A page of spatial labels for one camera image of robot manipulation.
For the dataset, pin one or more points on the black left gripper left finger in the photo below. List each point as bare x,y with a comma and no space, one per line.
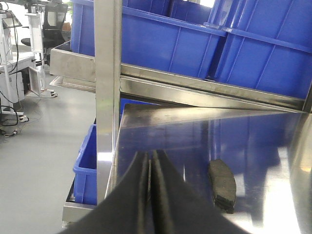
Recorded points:
123,210

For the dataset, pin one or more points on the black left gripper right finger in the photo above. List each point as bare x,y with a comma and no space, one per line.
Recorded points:
177,209

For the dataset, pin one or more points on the dark brake pad left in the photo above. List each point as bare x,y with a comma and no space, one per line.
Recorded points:
223,185

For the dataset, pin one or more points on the blue bin lower shelf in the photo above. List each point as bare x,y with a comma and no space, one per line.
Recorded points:
85,169

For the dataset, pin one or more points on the blue plastic bin left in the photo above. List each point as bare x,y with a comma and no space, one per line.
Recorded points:
150,39

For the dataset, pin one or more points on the blue plastic bin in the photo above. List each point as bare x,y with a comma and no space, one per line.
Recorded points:
150,39
267,45

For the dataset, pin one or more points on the white workstation desk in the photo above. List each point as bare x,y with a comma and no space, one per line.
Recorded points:
20,73

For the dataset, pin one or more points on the blue plastic bin right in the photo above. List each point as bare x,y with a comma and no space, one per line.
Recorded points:
267,45

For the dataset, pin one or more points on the black office chair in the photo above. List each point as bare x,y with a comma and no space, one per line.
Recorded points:
45,22

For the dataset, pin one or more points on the stainless steel rack frame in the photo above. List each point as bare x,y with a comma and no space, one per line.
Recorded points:
264,138

